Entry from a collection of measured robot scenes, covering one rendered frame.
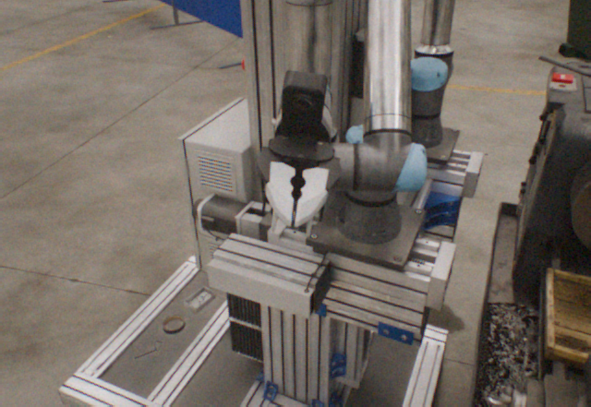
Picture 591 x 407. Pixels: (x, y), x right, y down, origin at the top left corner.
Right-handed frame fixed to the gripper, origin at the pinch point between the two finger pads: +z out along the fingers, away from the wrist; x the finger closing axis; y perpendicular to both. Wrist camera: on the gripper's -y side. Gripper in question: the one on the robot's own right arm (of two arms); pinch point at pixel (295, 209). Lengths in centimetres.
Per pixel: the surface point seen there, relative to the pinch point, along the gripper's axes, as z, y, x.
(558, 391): -29, 55, -58
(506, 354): -70, 91, -73
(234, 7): -554, 116, 90
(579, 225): -78, 46, -79
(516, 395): -27, 55, -49
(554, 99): -111, 23, -76
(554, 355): -45, 62, -66
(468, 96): -436, 138, -162
